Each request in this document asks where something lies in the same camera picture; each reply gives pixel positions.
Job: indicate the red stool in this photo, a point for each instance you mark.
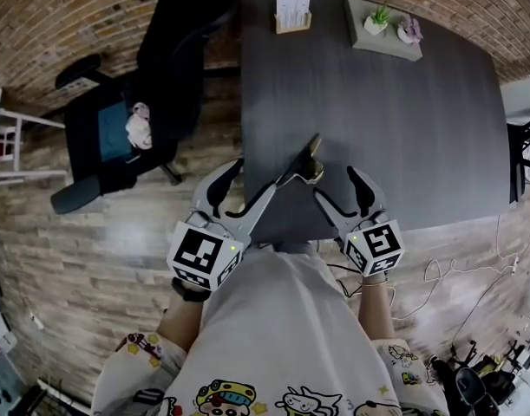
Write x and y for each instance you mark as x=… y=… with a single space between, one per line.
x=3 y=145

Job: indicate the black wristband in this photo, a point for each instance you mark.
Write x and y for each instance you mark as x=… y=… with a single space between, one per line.
x=191 y=295

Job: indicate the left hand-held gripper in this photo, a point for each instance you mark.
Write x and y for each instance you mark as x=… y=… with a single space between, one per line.
x=199 y=251

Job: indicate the person's white printed shirt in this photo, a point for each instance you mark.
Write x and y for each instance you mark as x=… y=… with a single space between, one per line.
x=273 y=319

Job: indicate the person's left forearm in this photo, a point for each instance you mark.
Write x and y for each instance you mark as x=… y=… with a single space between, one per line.
x=182 y=323

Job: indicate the white side table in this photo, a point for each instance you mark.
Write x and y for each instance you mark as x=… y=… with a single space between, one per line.
x=17 y=145

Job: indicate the black metal chair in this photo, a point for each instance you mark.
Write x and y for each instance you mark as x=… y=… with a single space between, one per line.
x=515 y=167

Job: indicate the white pot purple plant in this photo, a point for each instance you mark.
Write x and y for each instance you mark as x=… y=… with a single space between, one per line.
x=410 y=30

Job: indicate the wooden stand desk calendar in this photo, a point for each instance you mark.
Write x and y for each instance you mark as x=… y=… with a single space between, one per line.
x=292 y=7

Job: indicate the teal seat pad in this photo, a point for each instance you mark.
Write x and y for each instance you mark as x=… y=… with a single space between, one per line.
x=110 y=132

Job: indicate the grey concrete planter tray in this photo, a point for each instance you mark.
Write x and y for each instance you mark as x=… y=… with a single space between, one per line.
x=386 y=46

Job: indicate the black equipment heap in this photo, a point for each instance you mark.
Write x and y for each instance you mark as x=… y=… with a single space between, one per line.
x=468 y=388

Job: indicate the white keypad device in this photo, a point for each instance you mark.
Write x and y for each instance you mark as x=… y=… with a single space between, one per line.
x=0 y=384

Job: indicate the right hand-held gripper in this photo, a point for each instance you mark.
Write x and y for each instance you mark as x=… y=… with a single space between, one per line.
x=377 y=245

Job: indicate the person's right forearm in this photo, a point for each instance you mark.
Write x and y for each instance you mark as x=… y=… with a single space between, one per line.
x=375 y=310

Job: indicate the black office chair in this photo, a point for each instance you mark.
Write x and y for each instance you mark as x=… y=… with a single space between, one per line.
x=182 y=72

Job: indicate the white pot green plant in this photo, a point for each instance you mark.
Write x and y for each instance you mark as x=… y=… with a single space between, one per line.
x=375 y=24

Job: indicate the silver metal clip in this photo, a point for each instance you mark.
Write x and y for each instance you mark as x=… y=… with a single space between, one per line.
x=312 y=171

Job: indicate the pink white cloth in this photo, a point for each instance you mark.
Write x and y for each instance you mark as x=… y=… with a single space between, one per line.
x=139 y=128

